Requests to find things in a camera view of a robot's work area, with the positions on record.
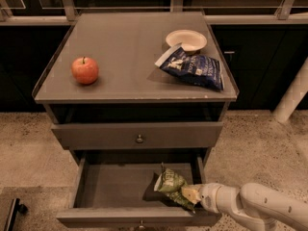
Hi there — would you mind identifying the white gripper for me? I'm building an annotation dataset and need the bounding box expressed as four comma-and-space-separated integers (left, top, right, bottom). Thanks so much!
181, 183, 222, 214

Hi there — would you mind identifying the green jalapeno chip bag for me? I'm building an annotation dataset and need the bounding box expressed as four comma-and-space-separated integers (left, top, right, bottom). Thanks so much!
154, 164, 195, 213

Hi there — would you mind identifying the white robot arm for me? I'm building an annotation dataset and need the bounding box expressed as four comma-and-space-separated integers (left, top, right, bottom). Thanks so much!
184, 65, 308, 231

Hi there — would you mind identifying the open gray middle drawer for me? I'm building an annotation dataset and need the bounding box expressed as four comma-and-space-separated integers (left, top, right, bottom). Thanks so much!
57, 158, 221, 228

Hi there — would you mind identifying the closed gray top drawer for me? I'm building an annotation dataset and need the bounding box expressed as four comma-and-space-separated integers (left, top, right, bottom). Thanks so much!
51, 122, 222, 150

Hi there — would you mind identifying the blue potato chip bag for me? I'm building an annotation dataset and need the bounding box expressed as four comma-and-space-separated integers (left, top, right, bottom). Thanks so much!
155, 43, 224, 91

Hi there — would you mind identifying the gray drawer cabinet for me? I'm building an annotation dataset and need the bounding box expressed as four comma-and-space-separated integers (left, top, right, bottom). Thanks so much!
33, 12, 239, 162

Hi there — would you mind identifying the round metal top knob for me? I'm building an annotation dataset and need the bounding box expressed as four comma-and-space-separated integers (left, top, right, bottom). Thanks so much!
136, 135, 144, 143

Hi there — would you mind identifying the red apple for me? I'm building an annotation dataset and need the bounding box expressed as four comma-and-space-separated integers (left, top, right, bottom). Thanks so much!
71, 57, 99, 85

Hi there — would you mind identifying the black object floor corner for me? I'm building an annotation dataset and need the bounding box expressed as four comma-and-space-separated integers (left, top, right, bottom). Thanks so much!
3, 198, 28, 231

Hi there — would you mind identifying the metal railing with glass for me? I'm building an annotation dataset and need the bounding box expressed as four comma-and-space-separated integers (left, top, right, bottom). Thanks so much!
0, 0, 308, 25

